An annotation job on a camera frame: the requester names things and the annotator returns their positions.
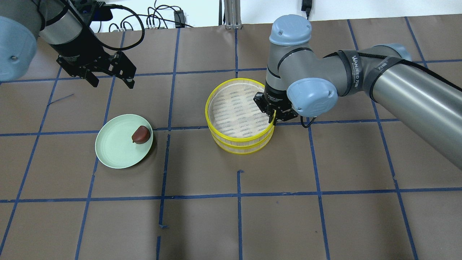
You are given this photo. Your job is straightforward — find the brown steamed bun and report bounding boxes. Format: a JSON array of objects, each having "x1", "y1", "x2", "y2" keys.
[{"x1": 131, "y1": 125, "x2": 151, "y2": 144}]

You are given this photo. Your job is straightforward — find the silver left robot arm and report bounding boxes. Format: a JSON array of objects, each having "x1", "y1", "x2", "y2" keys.
[{"x1": 0, "y1": 0, "x2": 145, "y2": 89}]

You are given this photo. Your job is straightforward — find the yellow bamboo steamer layer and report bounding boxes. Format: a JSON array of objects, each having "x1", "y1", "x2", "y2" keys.
[
  {"x1": 210, "y1": 126, "x2": 275, "y2": 155},
  {"x1": 205, "y1": 78, "x2": 274, "y2": 143}
]

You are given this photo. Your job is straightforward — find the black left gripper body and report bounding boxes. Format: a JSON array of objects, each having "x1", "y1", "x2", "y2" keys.
[{"x1": 57, "y1": 51, "x2": 136, "y2": 81}]

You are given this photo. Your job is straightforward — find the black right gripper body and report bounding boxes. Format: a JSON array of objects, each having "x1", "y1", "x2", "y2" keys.
[{"x1": 253, "y1": 92, "x2": 298, "y2": 121}]

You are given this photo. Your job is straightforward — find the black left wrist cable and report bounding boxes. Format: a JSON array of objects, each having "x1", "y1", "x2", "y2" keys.
[{"x1": 90, "y1": 4, "x2": 145, "y2": 52}]

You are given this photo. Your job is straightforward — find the black power adapter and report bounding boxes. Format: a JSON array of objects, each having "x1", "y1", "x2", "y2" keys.
[{"x1": 174, "y1": 10, "x2": 186, "y2": 28}]

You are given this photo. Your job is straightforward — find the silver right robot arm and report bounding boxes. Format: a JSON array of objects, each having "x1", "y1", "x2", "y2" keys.
[{"x1": 253, "y1": 14, "x2": 462, "y2": 168}]

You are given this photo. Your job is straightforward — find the yellow bamboo steamer bottom layer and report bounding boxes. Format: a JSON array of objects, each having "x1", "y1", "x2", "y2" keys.
[{"x1": 210, "y1": 126, "x2": 275, "y2": 155}]

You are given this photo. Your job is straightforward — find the yellow bamboo steamer top layer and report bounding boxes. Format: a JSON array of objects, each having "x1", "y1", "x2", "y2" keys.
[{"x1": 205, "y1": 78, "x2": 274, "y2": 143}]

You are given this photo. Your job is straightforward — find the light green round plate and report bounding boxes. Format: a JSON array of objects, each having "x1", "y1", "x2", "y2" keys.
[{"x1": 95, "y1": 114, "x2": 154, "y2": 169}]

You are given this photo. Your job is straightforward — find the aluminium frame post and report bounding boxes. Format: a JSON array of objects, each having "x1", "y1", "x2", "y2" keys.
[{"x1": 223, "y1": 0, "x2": 242, "y2": 30}]

